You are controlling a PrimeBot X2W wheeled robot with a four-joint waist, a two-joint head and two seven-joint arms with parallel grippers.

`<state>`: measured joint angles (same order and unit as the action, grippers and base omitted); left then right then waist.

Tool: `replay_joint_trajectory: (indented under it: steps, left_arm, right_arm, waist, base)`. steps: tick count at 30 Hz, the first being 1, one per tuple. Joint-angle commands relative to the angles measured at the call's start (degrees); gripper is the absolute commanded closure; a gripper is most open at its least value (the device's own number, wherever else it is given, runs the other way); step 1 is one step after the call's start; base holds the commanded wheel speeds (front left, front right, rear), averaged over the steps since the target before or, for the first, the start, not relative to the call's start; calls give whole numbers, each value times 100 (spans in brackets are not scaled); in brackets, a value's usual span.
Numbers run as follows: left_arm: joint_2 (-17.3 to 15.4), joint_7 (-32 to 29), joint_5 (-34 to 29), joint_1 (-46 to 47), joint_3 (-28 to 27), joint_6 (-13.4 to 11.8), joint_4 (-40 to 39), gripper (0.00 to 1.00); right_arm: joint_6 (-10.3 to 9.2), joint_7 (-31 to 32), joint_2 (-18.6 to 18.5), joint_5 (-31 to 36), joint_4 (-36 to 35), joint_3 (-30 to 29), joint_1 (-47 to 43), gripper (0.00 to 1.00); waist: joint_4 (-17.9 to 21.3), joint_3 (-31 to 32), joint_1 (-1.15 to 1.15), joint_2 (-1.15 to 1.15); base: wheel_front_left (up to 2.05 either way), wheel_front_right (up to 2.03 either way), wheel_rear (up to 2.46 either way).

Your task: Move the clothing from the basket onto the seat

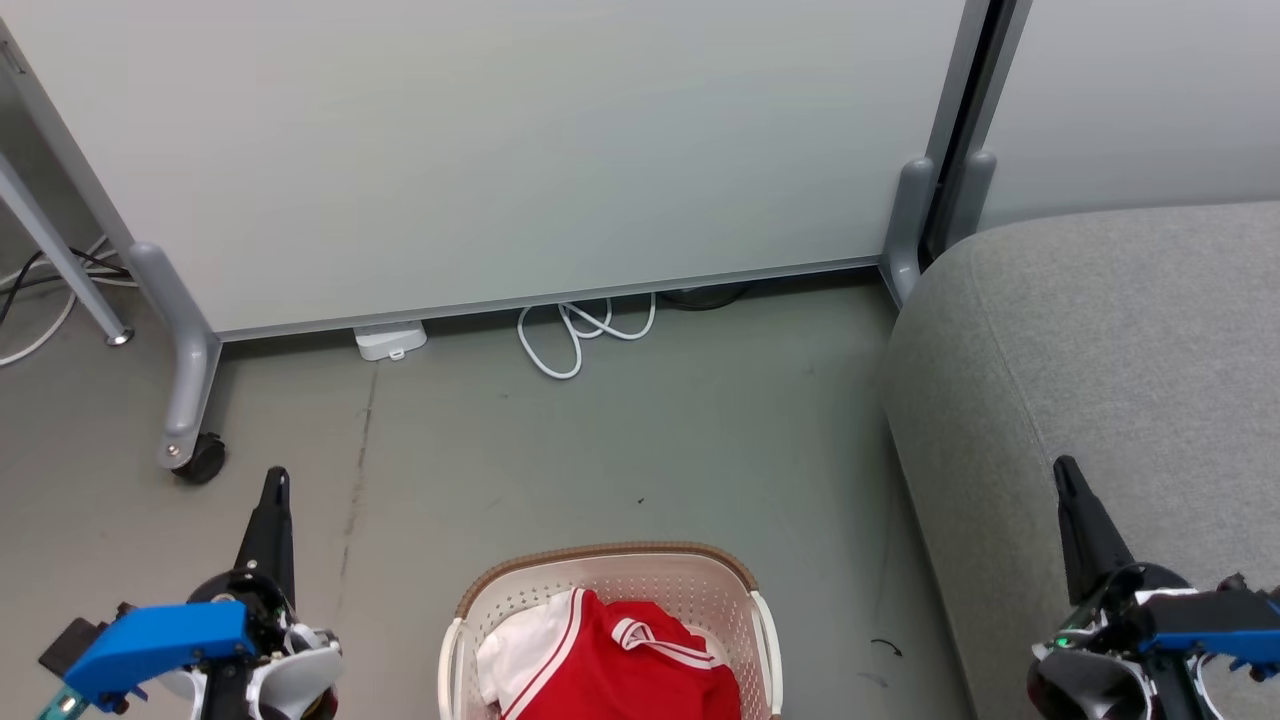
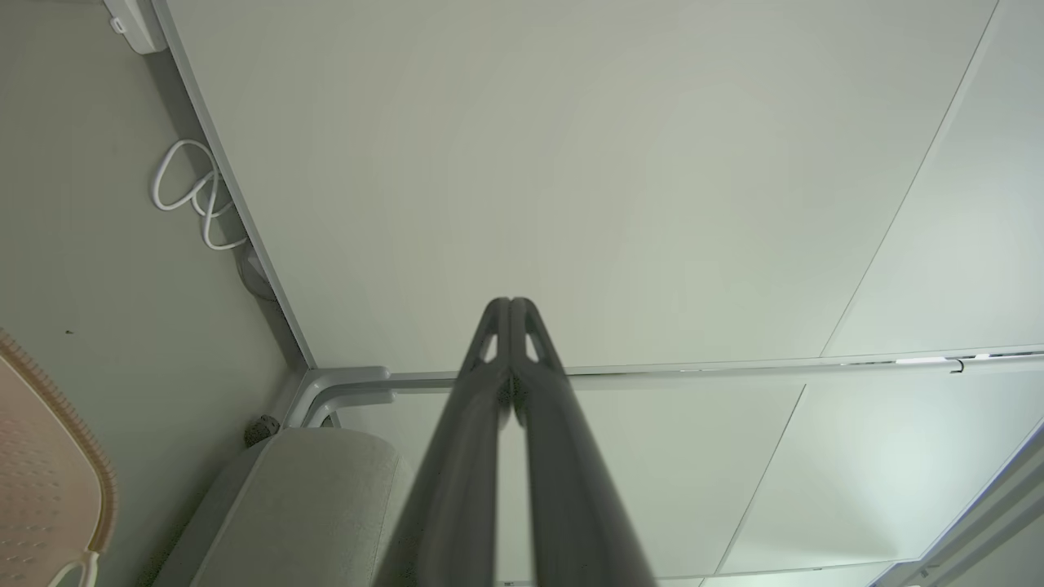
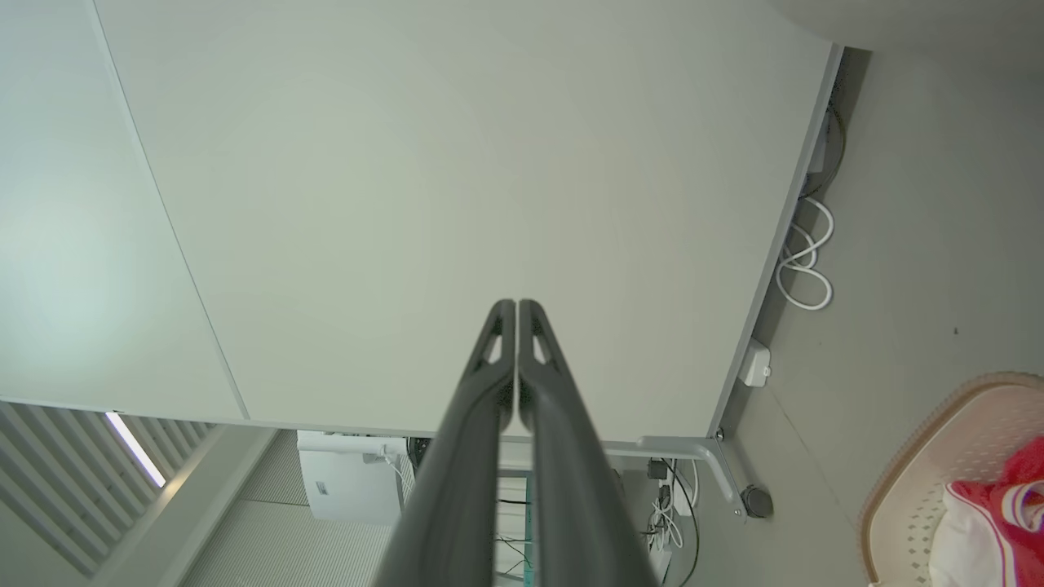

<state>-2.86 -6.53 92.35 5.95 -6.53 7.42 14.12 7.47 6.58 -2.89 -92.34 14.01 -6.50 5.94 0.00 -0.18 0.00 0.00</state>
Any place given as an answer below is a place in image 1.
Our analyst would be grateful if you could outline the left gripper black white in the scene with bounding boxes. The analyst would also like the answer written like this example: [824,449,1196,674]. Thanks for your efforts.
[160,466,343,720]

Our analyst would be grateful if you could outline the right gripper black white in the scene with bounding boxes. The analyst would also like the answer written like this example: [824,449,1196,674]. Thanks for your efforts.
[1028,456,1236,720]

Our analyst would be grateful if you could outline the red and white shirt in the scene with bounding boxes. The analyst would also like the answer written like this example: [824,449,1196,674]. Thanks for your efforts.
[476,588,743,720]

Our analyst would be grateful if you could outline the grey fabric sofa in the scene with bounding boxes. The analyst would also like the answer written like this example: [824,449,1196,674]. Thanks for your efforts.
[880,200,1280,720]

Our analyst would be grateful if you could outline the grey partition foot with caster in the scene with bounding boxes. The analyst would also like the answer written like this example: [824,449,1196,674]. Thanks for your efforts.
[127,242,228,487]

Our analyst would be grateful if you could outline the white power adapter box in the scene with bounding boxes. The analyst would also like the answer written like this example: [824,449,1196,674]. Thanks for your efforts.
[353,321,429,362]

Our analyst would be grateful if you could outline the white perforated laundry basket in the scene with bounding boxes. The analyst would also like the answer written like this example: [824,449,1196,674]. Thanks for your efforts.
[438,542,784,720]

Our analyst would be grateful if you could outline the grey metal table leg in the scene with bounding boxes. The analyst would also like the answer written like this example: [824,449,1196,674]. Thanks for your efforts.
[0,150,135,347]

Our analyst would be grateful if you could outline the wide white partition panel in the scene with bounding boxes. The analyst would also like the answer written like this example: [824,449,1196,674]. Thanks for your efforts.
[0,0,993,343]

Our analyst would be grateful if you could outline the narrow white partition panel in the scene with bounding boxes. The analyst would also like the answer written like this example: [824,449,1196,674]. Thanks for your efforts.
[978,0,1280,233]

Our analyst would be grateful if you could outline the black round floor object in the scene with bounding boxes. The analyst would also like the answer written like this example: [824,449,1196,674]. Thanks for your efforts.
[660,283,751,312]

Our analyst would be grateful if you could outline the white floor cable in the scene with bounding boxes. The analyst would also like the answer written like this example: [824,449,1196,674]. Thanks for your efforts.
[0,236,139,368]

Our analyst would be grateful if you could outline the white looped cable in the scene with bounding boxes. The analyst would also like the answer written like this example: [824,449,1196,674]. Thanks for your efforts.
[516,294,659,382]

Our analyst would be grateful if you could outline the black floor cable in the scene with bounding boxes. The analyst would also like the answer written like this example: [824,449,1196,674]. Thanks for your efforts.
[0,248,133,326]

